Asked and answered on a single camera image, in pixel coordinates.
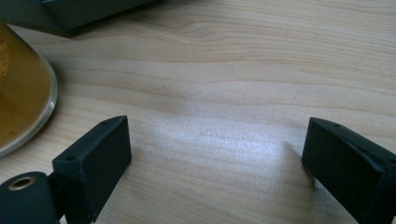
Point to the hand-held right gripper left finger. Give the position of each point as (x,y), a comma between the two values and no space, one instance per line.
(93,169)

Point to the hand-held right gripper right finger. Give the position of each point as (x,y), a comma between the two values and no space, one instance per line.
(348,169)

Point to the dark grey box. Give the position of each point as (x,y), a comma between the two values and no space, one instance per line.
(71,14)

